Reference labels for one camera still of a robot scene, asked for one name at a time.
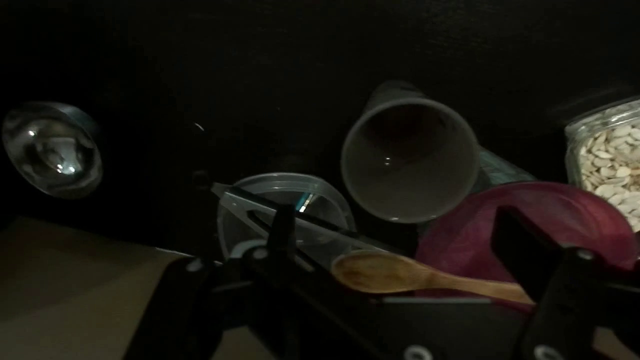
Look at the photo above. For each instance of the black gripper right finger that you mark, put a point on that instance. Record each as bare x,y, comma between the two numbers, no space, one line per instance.
573,292

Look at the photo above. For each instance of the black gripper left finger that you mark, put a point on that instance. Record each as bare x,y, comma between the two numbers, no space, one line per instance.
201,301

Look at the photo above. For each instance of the brown wooden spoon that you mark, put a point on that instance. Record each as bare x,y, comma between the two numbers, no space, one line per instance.
413,275

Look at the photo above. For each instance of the clear glass bowl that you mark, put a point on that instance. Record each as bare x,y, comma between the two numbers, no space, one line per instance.
281,193

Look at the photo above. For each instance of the clear container of seeds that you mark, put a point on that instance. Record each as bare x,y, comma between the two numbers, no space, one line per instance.
611,162

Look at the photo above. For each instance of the translucent plastic cup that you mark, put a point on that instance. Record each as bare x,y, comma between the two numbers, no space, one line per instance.
411,167

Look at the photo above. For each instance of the shiny metal measuring cup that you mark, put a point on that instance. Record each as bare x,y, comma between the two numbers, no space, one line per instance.
53,151

